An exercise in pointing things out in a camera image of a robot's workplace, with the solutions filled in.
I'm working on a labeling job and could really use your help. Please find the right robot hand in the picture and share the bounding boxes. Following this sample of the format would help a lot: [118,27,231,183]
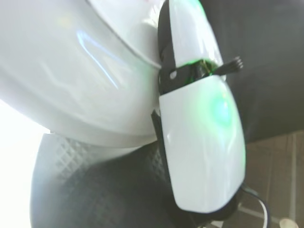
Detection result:
[28,0,247,228]

